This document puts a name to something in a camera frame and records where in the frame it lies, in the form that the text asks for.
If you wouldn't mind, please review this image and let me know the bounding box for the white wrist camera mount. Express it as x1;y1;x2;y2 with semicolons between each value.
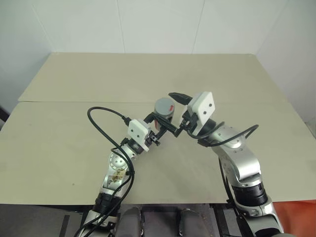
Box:
127;118;152;152
187;91;216;136

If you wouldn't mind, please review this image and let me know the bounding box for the black table frame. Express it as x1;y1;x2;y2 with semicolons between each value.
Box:
209;202;237;237

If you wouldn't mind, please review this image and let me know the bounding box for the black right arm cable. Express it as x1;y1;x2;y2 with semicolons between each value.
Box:
186;122;259;237

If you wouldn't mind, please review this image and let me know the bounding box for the grey jar lid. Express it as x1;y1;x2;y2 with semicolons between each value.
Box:
153;97;176;118

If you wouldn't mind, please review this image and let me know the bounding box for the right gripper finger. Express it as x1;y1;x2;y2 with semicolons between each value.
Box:
168;92;192;106
155;115;187;137

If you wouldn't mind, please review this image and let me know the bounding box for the jar with red label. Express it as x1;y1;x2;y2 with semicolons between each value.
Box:
154;114;174;130

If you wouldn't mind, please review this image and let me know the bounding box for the dark object at edge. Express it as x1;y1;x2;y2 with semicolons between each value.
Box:
0;105;11;123

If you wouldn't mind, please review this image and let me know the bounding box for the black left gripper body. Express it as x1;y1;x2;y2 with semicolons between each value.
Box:
147;124;162;148

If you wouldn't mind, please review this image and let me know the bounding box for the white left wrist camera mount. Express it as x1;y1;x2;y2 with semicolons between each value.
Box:
127;118;152;152

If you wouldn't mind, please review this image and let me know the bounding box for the orange object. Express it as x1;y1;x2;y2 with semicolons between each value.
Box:
273;200;316;234

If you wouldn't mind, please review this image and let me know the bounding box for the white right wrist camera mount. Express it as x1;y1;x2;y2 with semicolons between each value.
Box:
187;91;216;136

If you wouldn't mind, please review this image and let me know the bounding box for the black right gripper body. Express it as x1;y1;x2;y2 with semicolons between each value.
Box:
181;105;198;136

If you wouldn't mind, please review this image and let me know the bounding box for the dark grey rounded shape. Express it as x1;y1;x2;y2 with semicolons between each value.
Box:
178;208;198;237
118;206;143;237

